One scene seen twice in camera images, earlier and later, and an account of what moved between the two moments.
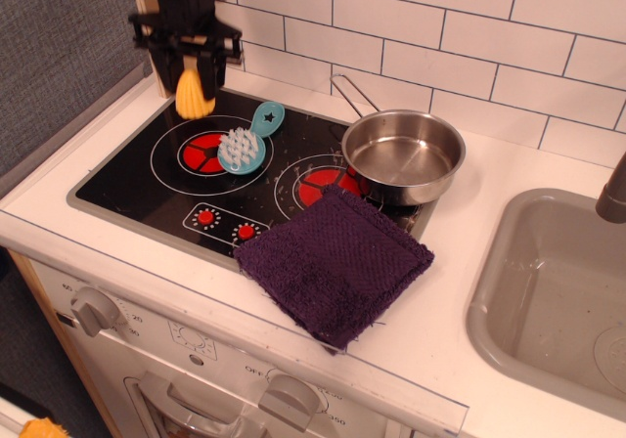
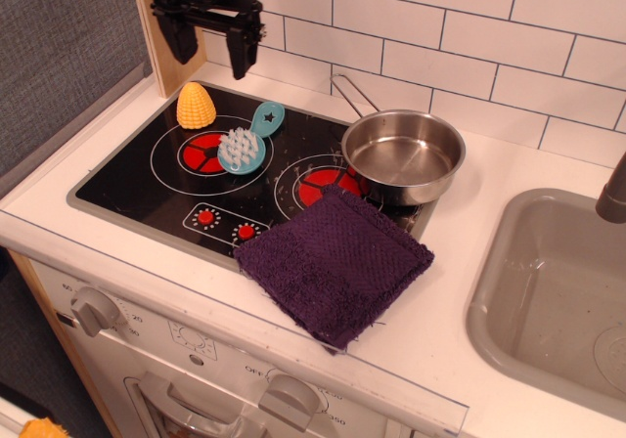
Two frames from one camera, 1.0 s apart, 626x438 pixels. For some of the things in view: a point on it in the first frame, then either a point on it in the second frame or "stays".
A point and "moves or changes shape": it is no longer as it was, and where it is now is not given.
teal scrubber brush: x=241 y=151 stays
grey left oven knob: x=94 y=310 stays
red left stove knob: x=205 y=217 stays
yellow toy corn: x=192 y=100 moves or changes shape
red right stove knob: x=246 y=232 stays
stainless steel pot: x=407 y=156 stays
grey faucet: x=611 y=204 stays
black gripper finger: x=212 y=67 to x=244 y=33
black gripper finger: x=169 y=61 to x=178 y=20
